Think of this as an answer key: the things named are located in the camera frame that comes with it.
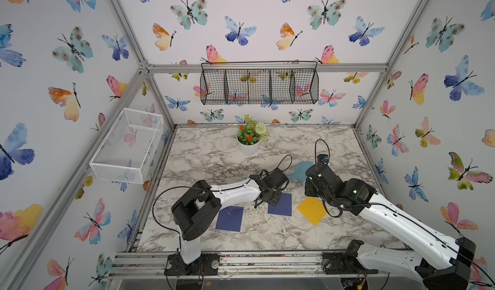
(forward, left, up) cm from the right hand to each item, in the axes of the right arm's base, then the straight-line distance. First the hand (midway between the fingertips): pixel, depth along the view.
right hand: (310, 180), depth 74 cm
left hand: (+1, +12, -17) cm, 21 cm away
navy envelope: (-9, +32, -21) cm, 39 cm away
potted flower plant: (+26, +25, -5) cm, 37 cm away
